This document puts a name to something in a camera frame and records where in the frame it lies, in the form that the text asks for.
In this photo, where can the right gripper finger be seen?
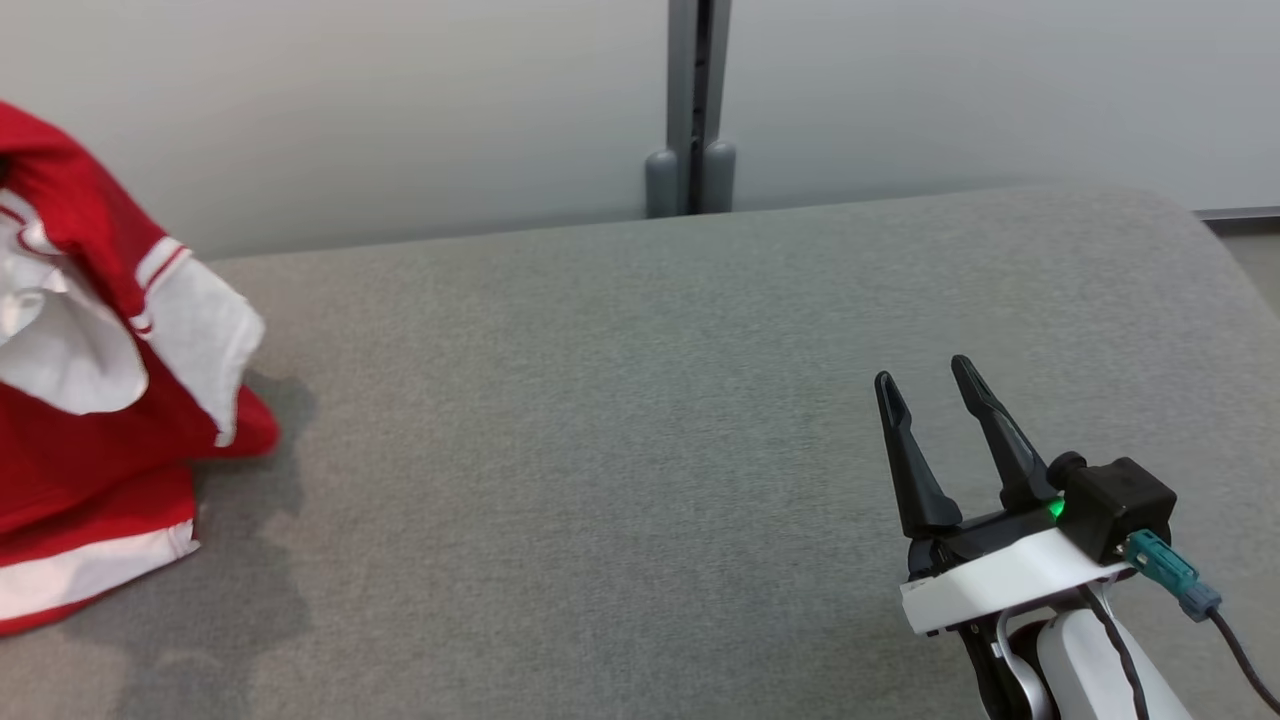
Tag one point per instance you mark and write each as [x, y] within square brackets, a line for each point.
[915, 480]
[1010, 450]

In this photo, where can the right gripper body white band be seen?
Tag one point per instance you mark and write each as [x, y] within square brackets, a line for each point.
[1010, 575]

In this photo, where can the red shorts with white stripe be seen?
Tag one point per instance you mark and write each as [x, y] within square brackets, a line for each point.
[80, 520]

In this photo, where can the red basketball jersey number 23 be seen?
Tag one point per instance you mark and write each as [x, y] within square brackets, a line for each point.
[90, 230]

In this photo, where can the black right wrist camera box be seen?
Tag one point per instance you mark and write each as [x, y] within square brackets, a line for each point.
[1120, 505]

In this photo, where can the grey wall partition post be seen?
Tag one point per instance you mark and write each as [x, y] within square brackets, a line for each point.
[695, 120]

